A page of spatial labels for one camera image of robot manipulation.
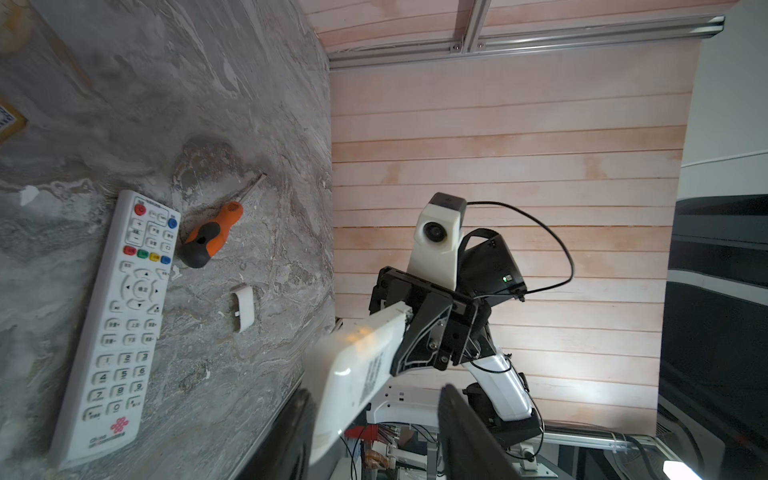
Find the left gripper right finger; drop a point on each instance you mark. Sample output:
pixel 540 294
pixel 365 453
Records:
pixel 469 450

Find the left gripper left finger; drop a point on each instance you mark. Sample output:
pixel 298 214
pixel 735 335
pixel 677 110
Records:
pixel 285 452

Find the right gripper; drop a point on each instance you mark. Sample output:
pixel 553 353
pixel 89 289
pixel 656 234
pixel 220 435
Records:
pixel 430 303

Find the white air conditioner remote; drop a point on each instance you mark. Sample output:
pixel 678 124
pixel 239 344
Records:
pixel 345 369

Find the white battery cover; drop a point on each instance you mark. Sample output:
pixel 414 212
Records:
pixel 245 311

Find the orange black screwdriver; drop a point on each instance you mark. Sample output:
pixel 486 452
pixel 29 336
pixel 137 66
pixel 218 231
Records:
pixel 208 238

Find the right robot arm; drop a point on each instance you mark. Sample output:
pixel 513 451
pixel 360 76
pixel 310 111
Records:
pixel 499 395

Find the white TV remote control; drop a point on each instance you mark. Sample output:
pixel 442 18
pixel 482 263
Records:
pixel 105 395

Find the playing card box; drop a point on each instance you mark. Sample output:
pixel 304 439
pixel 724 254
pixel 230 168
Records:
pixel 12 121

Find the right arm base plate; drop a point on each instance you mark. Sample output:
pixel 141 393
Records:
pixel 525 458

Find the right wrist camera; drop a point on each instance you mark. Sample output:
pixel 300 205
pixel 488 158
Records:
pixel 437 237

